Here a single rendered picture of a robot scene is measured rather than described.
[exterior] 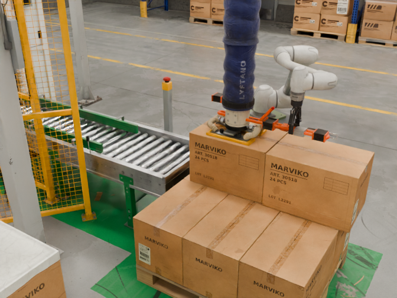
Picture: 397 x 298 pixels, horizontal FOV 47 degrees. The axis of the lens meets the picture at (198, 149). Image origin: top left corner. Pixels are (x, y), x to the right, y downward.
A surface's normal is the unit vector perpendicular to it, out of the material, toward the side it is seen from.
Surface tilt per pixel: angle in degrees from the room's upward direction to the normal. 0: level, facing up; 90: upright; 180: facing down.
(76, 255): 0
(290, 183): 90
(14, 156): 89
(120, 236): 0
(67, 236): 0
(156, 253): 90
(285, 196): 90
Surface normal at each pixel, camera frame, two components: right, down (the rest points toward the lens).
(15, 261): 0.00, -0.89
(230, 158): -0.54, 0.38
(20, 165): 0.84, 0.25
